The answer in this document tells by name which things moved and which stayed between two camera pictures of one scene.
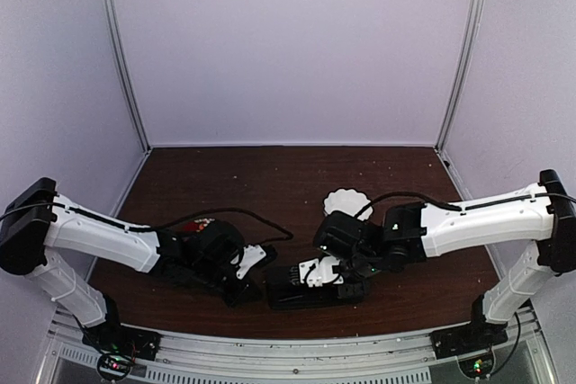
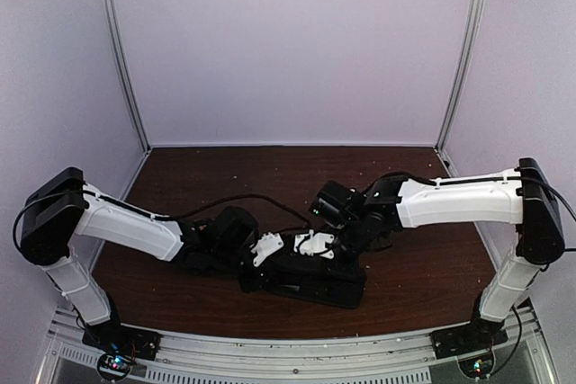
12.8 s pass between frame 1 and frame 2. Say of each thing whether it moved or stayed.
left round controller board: stayed
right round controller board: stayed
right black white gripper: moved
